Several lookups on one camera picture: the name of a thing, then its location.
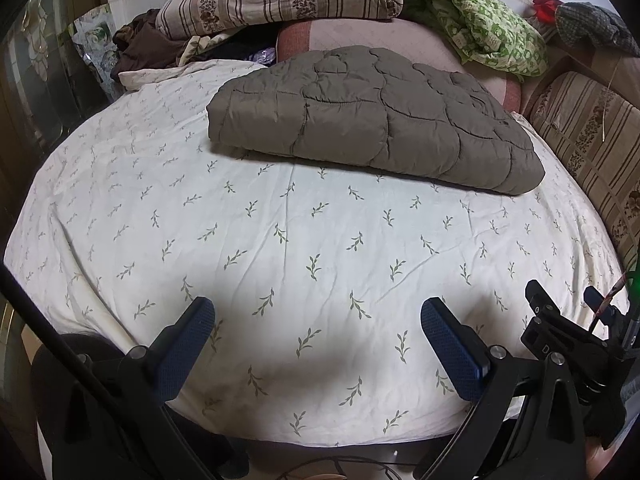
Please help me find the beige striped cushion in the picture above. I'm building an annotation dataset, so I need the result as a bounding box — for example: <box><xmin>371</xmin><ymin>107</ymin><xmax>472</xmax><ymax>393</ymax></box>
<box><xmin>522</xmin><ymin>70</ymin><xmax>640</xmax><ymax>271</ymax></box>

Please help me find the brown cloth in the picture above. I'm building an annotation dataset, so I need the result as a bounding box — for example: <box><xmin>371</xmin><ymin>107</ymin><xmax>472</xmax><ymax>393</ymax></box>
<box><xmin>111</xmin><ymin>9</ymin><xmax>188</xmax><ymax>81</ymax></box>

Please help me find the olive hooded puffer jacket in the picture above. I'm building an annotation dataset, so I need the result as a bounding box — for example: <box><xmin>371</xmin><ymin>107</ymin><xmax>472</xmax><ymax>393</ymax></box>
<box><xmin>206</xmin><ymin>45</ymin><xmax>546</xmax><ymax>196</ymax></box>

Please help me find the cream cloth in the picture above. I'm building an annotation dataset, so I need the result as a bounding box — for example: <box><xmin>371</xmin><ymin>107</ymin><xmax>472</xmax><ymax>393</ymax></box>
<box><xmin>177</xmin><ymin>32</ymin><xmax>236</xmax><ymax>66</ymax></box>

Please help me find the dark wooden cabinet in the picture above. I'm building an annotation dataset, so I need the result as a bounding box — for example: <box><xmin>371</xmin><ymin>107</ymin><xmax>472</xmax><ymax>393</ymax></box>
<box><xmin>0</xmin><ymin>0</ymin><xmax>116</xmax><ymax>241</ymax></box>

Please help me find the floral plastic bag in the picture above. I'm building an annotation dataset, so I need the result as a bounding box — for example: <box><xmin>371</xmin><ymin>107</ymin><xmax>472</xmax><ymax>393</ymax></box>
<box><xmin>70</xmin><ymin>4</ymin><xmax>121</xmax><ymax>101</ymax></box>

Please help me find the thick black cable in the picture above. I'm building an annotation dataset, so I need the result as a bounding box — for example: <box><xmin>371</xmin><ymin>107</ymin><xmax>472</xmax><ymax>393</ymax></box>
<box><xmin>0</xmin><ymin>262</ymin><xmax>216</xmax><ymax>480</ymax></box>

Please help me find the pink pillow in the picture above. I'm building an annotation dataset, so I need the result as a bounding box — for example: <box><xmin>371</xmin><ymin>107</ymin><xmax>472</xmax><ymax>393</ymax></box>
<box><xmin>275</xmin><ymin>17</ymin><xmax>523</xmax><ymax>116</ymax></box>

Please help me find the grey knitted cloth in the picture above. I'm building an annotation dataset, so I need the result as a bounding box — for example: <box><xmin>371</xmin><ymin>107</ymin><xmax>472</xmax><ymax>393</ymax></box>
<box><xmin>555</xmin><ymin>2</ymin><xmax>640</xmax><ymax>56</ymax></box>

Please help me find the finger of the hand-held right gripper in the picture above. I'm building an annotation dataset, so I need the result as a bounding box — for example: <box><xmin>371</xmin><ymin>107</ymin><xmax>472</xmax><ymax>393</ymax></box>
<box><xmin>520</xmin><ymin>280</ymin><xmax>601</xmax><ymax>361</ymax></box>
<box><xmin>584</xmin><ymin>286</ymin><xmax>626</xmax><ymax>331</ymax></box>

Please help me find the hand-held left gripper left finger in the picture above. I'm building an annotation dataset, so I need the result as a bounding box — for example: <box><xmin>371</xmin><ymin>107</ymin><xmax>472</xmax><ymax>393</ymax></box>
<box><xmin>40</xmin><ymin>297</ymin><xmax>216</xmax><ymax>480</ymax></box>

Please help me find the green patterned blanket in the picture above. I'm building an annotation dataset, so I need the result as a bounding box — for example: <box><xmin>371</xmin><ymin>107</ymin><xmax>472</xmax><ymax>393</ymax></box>
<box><xmin>390</xmin><ymin>0</ymin><xmax>548</xmax><ymax>83</ymax></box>

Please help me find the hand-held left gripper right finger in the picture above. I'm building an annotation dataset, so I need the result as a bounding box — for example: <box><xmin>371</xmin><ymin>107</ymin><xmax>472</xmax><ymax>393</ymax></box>
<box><xmin>420</xmin><ymin>297</ymin><xmax>586</xmax><ymax>480</ymax></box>

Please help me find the dark clothing pile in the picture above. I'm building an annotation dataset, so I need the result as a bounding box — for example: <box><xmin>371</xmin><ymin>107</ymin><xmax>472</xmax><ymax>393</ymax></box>
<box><xmin>212</xmin><ymin>40</ymin><xmax>277</xmax><ymax>67</ymax></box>

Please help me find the white leaf print bedsheet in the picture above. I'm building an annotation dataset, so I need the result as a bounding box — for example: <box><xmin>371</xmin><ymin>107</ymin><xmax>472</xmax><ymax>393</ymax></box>
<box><xmin>2</xmin><ymin>57</ymin><xmax>631</xmax><ymax>448</ymax></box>

